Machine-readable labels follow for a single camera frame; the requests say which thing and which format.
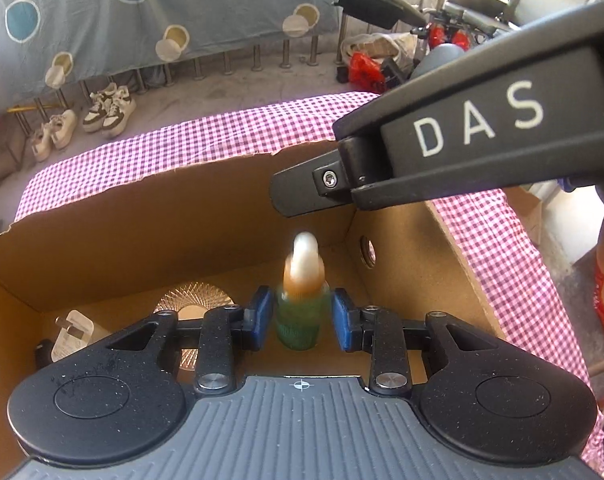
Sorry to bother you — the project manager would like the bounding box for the green dropper bottle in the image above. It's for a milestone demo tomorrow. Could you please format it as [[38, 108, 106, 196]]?
[[276, 232, 330, 351]]

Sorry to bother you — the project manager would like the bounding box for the white USB wall charger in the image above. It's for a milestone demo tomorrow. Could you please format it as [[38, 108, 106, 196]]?
[[52, 310, 110, 362]]

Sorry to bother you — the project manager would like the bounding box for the brown cardboard box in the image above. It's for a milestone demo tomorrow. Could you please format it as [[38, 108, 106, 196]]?
[[0, 143, 500, 479]]

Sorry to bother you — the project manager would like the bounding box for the gold lid cosmetic jar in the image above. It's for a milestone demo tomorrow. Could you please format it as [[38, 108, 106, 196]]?
[[153, 282, 237, 372]]

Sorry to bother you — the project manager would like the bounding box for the red plastic bag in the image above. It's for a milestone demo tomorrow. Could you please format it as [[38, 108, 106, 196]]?
[[349, 52, 386, 93]]

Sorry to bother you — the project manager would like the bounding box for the bicycle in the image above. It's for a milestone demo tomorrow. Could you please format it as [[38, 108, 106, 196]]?
[[331, 0, 598, 61]]

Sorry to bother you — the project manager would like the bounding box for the white green sneaker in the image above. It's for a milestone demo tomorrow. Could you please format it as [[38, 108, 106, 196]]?
[[82, 81, 136, 139]]

